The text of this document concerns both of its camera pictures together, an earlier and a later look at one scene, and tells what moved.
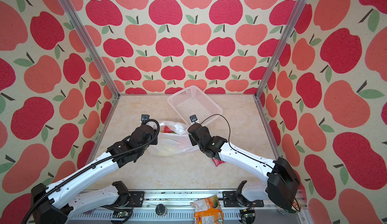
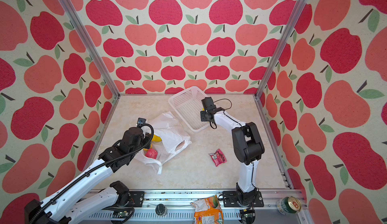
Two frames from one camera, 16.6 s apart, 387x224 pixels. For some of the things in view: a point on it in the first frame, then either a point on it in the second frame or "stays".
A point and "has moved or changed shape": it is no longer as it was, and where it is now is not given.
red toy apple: x=167 y=129 → x=151 y=153
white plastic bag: x=173 y=140 has moved or changed shape
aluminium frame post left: x=65 y=3 stays
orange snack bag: x=208 y=211 stays
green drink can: x=296 y=207 stays
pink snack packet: x=217 y=162 stays
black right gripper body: x=192 y=143 → x=203 y=113
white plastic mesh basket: x=191 y=101 stays
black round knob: x=160 y=210 stays
